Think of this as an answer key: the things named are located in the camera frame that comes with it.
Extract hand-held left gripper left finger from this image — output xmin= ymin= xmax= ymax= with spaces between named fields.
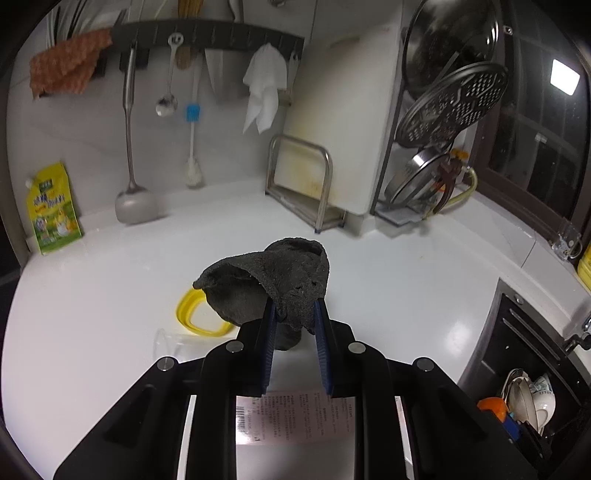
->
xmin=53 ymin=300 xmax=278 ymax=480

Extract dark framed window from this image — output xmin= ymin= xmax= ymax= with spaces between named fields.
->
xmin=480 ymin=0 xmax=591 ymax=241

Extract perforated metal steamer plate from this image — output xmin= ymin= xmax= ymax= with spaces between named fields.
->
xmin=394 ymin=62 xmax=509 ymax=148

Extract metal cutting board stand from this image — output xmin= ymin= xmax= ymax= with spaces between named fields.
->
xmin=264 ymin=134 xmax=347 ymax=234

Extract clear plastic holder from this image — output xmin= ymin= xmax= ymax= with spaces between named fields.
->
xmin=551 ymin=222 xmax=585 ymax=261

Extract kitchen knife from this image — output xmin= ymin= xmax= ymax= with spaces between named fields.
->
xmin=205 ymin=48 xmax=245 ymax=107

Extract orange round object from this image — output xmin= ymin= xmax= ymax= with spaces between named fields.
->
xmin=477 ymin=397 xmax=509 ymax=423

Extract yellow hose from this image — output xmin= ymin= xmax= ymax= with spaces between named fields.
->
xmin=427 ymin=164 xmax=479 ymax=217

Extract small metal ladle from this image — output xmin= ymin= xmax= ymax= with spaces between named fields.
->
xmin=156 ymin=32 xmax=183 ymax=116

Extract white bowls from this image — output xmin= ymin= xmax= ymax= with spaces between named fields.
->
xmin=501 ymin=369 xmax=557 ymax=435

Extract blue headed white brush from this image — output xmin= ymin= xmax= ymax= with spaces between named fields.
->
xmin=185 ymin=60 xmax=206 ymax=189

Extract metal faucet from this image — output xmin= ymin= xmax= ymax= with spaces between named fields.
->
xmin=563 ymin=314 xmax=591 ymax=354

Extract yellow rimmed clear container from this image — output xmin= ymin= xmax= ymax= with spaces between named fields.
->
xmin=154 ymin=288 xmax=234 ymax=365

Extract pink printed paper sheet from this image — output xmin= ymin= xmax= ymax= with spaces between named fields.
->
xmin=235 ymin=390 xmax=358 ymax=446

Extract white hanging cloth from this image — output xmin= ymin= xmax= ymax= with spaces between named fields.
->
xmin=242 ymin=44 xmax=288 ymax=136

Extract large metal pot lid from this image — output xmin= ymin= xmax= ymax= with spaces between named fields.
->
xmin=403 ymin=0 xmax=502 ymax=100

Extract black kitchen sink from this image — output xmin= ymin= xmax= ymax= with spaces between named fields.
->
xmin=457 ymin=277 xmax=591 ymax=472

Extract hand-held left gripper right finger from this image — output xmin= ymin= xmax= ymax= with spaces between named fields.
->
xmin=314 ymin=298 xmax=539 ymax=480

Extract yellow green seasoning pouch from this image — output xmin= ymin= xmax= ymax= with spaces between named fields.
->
xmin=25 ymin=161 xmax=85 ymax=256

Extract black wall utensil rack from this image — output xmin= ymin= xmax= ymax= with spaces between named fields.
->
xmin=39 ymin=19 xmax=305 ymax=100

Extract white cutting board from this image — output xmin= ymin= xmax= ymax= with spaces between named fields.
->
xmin=272 ymin=9 xmax=407 ymax=215

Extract yellow bottle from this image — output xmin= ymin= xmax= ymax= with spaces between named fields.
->
xmin=577 ymin=242 xmax=591 ymax=291

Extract dark grey cloth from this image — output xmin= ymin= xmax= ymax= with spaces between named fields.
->
xmin=191 ymin=237 xmax=331 ymax=352

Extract orange dish cloth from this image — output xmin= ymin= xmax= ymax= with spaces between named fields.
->
xmin=30 ymin=28 xmax=113 ymax=99

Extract metal lid rack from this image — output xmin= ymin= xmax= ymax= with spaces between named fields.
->
xmin=369 ymin=18 xmax=444 ymax=227

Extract glass pot lid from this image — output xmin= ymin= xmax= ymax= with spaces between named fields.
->
xmin=385 ymin=148 xmax=451 ymax=204

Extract wooden spatula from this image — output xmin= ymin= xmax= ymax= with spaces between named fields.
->
xmin=178 ymin=0 xmax=204 ymax=70

